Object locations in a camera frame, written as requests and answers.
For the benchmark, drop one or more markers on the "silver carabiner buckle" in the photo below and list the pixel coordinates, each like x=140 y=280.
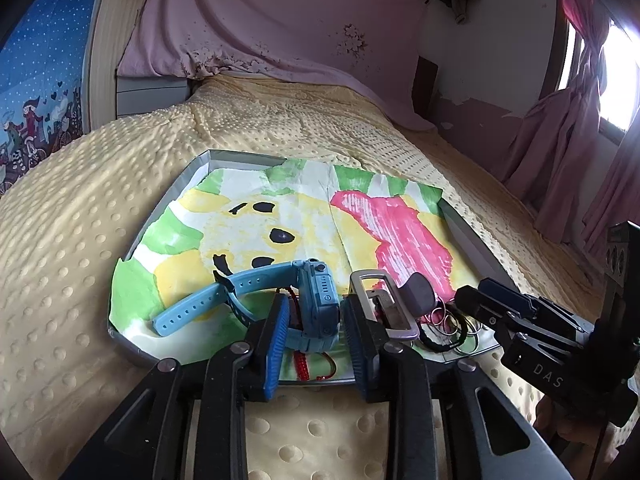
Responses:
x=395 y=317

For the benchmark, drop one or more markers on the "wooden headboard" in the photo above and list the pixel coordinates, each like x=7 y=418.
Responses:
x=112 y=35

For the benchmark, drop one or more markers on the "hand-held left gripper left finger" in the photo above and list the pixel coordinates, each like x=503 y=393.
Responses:
x=277 y=350

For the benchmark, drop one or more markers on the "grey tray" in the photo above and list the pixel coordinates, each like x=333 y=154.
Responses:
x=465 y=230

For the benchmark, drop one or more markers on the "pink curtain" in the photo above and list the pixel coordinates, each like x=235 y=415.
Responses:
x=560 y=150

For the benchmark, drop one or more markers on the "grey cabinet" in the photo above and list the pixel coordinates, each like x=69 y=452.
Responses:
x=150 y=97

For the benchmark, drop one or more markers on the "blue wrist watch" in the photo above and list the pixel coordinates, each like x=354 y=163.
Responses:
x=200 y=305

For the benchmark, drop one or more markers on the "person's right hand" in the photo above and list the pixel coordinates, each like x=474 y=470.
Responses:
x=565 y=420

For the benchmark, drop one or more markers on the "painted bear paper sheet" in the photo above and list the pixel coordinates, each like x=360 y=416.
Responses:
x=225 y=220

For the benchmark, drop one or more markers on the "blue printed cloth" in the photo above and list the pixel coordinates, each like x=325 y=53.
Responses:
x=45 y=70

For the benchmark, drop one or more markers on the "window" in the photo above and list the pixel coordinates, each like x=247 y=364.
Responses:
x=617 y=80

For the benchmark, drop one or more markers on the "pink bed sheet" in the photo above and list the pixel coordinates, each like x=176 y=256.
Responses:
x=275 y=15

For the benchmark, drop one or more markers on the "brown wooden board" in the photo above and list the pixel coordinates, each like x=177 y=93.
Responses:
x=425 y=87

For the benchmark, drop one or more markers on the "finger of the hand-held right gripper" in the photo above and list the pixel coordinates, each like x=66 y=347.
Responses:
x=475 y=307
x=500 y=292

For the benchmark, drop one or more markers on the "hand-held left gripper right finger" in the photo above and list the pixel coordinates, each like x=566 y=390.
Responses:
x=353 y=355

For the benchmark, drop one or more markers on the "yellow dotted blanket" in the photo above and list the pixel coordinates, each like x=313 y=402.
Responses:
x=60 y=240

